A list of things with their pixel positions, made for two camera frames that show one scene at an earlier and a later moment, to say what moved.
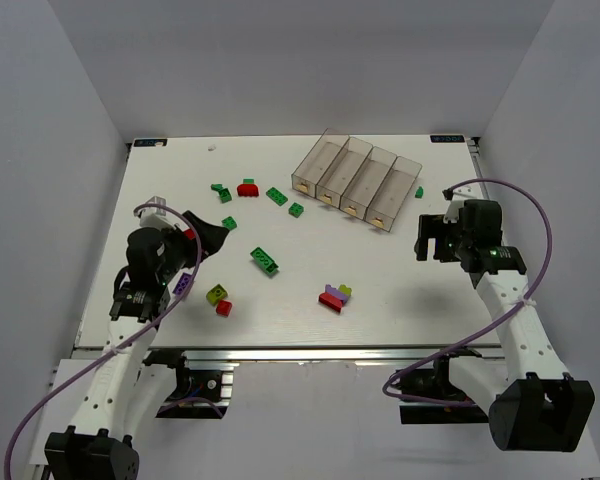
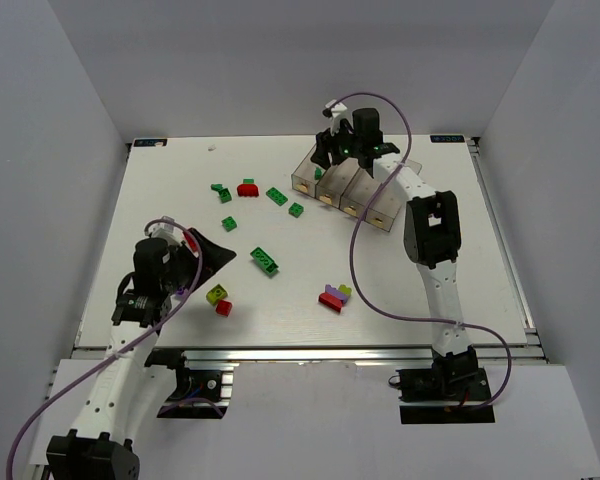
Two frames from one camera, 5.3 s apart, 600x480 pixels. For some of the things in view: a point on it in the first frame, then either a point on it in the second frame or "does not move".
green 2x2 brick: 229,222 does not move
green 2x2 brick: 296,209 does not move
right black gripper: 434,232 -> 328,148
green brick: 225,195 does not move
